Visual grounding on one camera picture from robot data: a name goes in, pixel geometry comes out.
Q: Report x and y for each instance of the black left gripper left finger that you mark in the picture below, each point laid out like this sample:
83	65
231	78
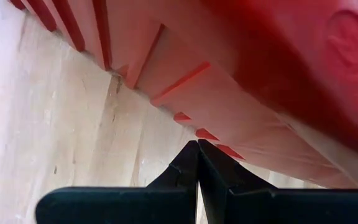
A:
120	205

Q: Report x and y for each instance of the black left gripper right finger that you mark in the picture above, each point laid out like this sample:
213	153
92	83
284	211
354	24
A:
275	207

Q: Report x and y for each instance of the large red plastic bin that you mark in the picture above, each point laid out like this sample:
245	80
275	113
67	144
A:
259	62

